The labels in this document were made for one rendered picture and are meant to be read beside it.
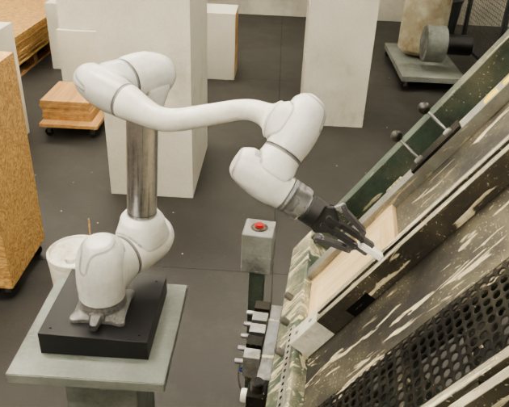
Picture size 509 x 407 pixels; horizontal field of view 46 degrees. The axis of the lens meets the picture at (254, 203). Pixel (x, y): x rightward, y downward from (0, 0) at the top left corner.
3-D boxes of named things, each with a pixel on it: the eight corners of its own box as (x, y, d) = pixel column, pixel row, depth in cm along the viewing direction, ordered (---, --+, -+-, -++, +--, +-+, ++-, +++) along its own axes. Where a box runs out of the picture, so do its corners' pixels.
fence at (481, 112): (317, 274, 215) (308, 268, 214) (527, 73, 169) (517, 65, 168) (316, 283, 211) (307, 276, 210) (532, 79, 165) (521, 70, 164)
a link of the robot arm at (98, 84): (111, 83, 156) (147, 72, 166) (63, 56, 162) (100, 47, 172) (107, 127, 163) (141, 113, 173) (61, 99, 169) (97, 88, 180)
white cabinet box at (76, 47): (89, 77, 654) (82, 10, 618) (141, 80, 653) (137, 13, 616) (65, 103, 585) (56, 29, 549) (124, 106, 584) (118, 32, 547)
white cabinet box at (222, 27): (187, 65, 706) (187, 2, 669) (237, 67, 704) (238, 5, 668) (182, 77, 667) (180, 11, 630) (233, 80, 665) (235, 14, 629)
